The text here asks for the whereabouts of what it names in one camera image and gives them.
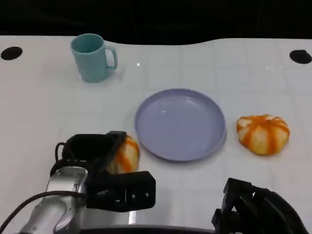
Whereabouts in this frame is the pale green mug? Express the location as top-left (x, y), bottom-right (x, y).
top-left (70, 33), bottom-right (118, 83)

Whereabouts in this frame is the long black arm cable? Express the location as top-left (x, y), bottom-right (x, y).
top-left (0, 191), bottom-right (87, 232)

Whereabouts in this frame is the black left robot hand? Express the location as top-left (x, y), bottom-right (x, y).
top-left (61, 131), bottom-right (128, 174)

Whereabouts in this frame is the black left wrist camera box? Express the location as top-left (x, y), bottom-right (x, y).
top-left (84, 171), bottom-right (157, 213)

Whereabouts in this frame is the looped black wrist cable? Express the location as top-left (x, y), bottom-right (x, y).
top-left (50, 142), bottom-right (95, 178)

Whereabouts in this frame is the lilac plate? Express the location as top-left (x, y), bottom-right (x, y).
top-left (134, 88), bottom-right (227, 162)

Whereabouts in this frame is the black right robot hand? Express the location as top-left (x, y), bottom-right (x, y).
top-left (211, 177), bottom-right (308, 234)

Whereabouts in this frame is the orange white toy bread roll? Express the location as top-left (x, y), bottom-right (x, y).
top-left (235, 113), bottom-right (291, 156)
top-left (106, 134), bottom-right (140, 175)

